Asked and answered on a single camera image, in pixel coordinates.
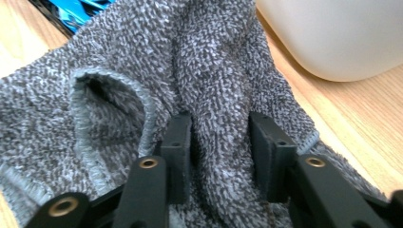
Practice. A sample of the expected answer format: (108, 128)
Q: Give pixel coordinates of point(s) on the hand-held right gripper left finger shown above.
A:
(178, 164)

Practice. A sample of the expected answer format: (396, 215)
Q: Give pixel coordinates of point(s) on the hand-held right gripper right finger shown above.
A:
(274, 164)

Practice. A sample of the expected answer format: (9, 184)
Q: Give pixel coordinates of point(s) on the grey terry cloth towel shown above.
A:
(202, 79)

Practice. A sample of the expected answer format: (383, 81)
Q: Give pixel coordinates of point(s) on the white plastic container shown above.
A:
(342, 34)

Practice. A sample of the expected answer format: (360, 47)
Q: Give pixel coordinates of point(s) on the blue shiny packet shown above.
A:
(76, 12)

